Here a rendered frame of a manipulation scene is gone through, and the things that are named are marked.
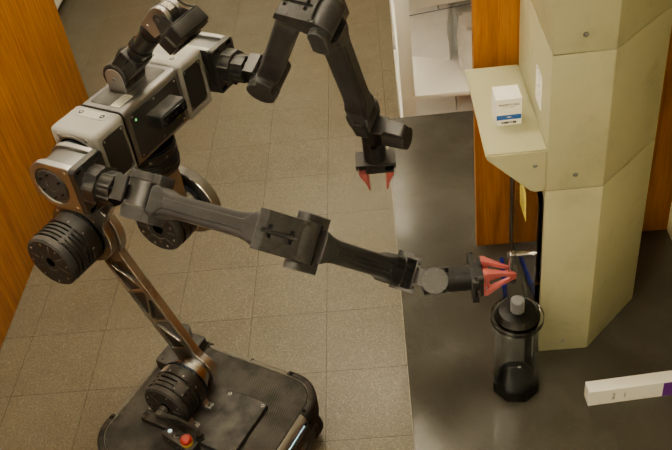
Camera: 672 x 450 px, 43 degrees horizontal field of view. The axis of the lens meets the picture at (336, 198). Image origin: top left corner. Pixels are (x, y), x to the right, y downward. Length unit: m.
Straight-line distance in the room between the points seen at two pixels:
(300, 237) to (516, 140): 0.46
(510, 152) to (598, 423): 0.63
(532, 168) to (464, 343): 0.55
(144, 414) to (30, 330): 0.99
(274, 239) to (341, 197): 2.46
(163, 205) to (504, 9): 0.82
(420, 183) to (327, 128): 2.00
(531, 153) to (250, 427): 1.52
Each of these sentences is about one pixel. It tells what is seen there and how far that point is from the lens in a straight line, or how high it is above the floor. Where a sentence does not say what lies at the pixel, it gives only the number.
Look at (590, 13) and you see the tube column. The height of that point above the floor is 1.78.
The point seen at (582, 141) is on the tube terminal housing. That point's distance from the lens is 1.64.
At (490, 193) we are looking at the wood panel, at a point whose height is 1.11.
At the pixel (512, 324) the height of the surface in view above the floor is 1.18.
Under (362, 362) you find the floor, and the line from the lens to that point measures 3.24.
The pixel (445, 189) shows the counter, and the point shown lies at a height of 0.94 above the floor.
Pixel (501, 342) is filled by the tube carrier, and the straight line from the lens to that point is 1.80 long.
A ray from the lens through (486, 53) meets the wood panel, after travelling 1.93.
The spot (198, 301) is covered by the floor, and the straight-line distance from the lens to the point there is 3.61.
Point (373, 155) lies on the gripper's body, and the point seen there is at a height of 1.22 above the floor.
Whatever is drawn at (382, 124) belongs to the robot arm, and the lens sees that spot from 2.07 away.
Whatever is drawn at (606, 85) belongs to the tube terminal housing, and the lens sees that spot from 1.58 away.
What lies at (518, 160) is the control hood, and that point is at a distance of 1.63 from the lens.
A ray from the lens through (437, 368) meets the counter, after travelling 1.99.
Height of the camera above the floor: 2.47
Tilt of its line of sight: 39 degrees down
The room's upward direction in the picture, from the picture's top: 9 degrees counter-clockwise
